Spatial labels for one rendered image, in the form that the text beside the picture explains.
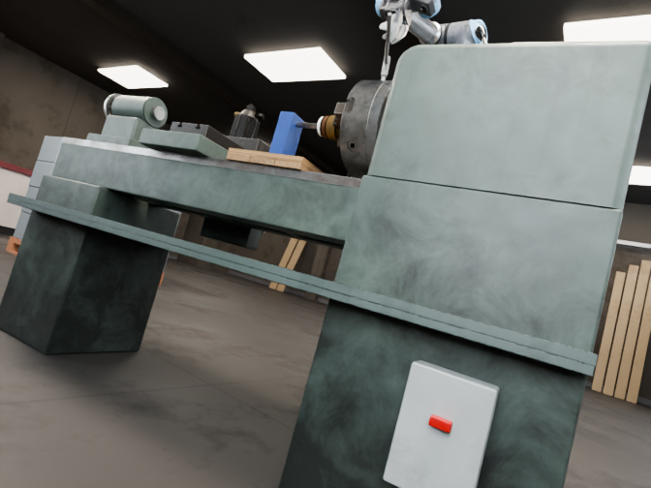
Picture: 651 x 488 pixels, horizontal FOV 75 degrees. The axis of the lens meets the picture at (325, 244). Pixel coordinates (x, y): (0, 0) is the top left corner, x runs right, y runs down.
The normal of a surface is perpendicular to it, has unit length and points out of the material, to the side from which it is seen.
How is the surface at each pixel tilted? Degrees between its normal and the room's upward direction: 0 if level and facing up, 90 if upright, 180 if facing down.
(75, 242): 90
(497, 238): 90
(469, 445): 90
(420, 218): 90
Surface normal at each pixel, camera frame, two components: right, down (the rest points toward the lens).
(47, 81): 0.81, 0.18
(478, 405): -0.43, -0.19
